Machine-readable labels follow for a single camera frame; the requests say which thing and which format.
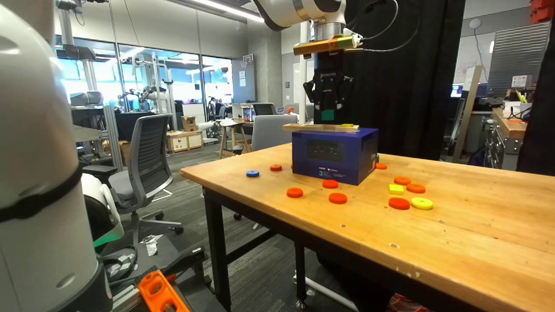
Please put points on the blue disc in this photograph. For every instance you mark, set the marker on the blue disc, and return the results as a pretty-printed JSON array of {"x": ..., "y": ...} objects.
[{"x": 251, "y": 173}]

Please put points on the light wooden desk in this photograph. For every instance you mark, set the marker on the light wooden desk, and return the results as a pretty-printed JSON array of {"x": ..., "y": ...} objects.
[{"x": 230, "y": 128}]

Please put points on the white round wall device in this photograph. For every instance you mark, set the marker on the white round wall device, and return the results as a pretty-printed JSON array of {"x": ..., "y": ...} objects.
[{"x": 475, "y": 25}]

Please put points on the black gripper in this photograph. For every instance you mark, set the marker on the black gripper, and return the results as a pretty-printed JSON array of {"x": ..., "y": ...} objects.
[{"x": 328, "y": 72}]

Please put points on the green block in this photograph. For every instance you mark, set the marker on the green block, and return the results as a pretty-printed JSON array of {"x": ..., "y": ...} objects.
[{"x": 326, "y": 115}]

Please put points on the cluttered wooden workbench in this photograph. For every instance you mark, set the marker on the cluttered wooden workbench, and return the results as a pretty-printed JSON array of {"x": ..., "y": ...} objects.
[{"x": 508, "y": 124}]

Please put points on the small white bottle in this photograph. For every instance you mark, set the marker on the small white bottle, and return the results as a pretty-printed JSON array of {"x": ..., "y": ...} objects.
[{"x": 151, "y": 245}]

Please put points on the black table frame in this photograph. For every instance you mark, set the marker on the black table frame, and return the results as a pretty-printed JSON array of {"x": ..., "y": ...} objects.
[{"x": 210, "y": 249}]

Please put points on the grey lab bench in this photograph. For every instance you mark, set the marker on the grey lab bench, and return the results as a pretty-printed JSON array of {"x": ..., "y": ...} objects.
[{"x": 95, "y": 124}]

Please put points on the blue box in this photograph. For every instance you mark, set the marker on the blue box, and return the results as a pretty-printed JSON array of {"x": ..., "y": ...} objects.
[{"x": 331, "y": 157}]

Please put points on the yellow disc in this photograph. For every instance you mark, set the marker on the yellow disc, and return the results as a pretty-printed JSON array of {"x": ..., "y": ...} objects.
[{"x": 421, "y": 204}]

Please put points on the red cloth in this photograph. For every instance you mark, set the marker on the red cloth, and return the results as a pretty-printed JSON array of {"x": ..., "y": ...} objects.
[{"x": 541, "y": 11}]

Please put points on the wooden board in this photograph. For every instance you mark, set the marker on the wooden board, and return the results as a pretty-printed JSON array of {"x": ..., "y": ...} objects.
[{"x": 321, "y": 128}]

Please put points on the orange disc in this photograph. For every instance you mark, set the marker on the orange disc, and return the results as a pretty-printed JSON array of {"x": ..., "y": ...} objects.
[
  {"x": 329, "y": 185},
  {"x": 336, "y": 199},
  {"x": 402, "y": 181},
  {"x": 295, "y": 193},
  {"x": 399, "y": 204},
  {"x": 414, "y": 188},
  {"x": 380, "y": 166},
  {"x": 275, "y": 167}
]

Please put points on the red floor item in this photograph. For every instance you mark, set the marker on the red floor item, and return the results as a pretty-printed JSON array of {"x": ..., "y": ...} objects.
[{"x": 404, "y": 304}]

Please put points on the orange spirit level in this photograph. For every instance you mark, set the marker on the orange spirit level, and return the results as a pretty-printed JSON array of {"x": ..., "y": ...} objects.
[{"x": 161, "y": 292}]

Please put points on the low wooden cabinet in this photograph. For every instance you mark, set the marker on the low wooden cabinet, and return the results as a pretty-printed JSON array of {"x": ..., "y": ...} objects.
[{"x": 184, "y": 141}]

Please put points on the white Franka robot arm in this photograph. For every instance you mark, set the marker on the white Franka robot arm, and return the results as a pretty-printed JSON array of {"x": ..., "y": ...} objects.
[{"x": 34, "y": 145}]

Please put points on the black curtain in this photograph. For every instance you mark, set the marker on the black curtain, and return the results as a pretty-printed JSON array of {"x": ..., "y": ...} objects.
[{"x": 404, "y": 88}]

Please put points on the white floor pipe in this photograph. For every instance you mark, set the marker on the white floor pipe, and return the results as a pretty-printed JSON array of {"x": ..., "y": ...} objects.
[{"x": 326, "y": 294}]

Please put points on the yellow block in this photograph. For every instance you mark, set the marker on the yellow block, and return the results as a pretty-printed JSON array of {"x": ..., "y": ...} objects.
[{"x": 397, "y": 188}]

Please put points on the ceiling light strip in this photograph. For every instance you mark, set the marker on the ceiling light strip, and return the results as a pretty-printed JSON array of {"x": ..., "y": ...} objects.
[{"x": 225, "y": 10}]

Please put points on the grey mesh office chair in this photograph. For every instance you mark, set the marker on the grey mesh office chair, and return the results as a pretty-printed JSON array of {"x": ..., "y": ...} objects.
[{"x": 144, "y": 167}]

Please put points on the leaning wooden plank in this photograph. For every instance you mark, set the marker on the leaning wooden plank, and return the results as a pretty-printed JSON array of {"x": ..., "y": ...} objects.
[{"x": 468, "y": 114}]

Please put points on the grey wall board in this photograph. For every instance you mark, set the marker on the grey wall board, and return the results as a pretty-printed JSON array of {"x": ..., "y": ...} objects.
[{"x": 243, "y": 79}]

